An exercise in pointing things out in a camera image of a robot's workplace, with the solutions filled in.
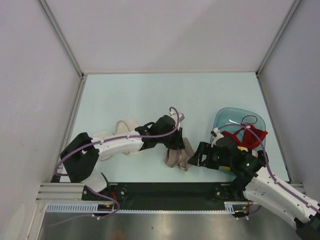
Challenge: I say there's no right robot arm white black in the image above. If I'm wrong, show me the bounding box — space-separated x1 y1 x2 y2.
188 137 320 240

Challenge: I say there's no white mesh laundry bag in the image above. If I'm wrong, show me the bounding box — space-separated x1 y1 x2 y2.
92 119 143 161

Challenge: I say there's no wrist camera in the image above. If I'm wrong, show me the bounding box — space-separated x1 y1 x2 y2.
170 113 185 124
210 127 224 147

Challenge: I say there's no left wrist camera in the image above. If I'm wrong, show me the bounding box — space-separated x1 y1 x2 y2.
170 113 185 124

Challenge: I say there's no aluminium frame rail front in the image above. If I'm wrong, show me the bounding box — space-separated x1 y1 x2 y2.
36 182 84 203

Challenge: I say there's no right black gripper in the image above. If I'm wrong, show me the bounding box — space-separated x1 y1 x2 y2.
186 141 232 171

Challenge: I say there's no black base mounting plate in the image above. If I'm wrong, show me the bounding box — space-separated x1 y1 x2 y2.
81 181 251 211

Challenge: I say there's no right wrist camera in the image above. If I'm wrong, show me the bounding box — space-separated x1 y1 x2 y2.
210 127 224 147

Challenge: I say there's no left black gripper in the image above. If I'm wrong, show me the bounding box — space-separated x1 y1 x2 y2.
157 126 185 151

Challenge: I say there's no yellow black bra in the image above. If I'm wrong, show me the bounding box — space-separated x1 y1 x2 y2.
218 146 252 172

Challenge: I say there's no white slotted cable duct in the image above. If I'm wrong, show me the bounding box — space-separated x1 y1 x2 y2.
46 202 247 214

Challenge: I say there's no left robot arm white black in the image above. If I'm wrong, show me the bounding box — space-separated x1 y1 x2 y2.
60 113 185 200

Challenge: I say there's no red bra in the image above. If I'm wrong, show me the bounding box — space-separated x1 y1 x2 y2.
222 115 268 150

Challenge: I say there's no teal transparent plastic basin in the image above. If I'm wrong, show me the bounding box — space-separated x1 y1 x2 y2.
212 107 266 153

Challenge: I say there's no beige bra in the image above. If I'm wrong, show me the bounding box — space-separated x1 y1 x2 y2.
163 137 195 172

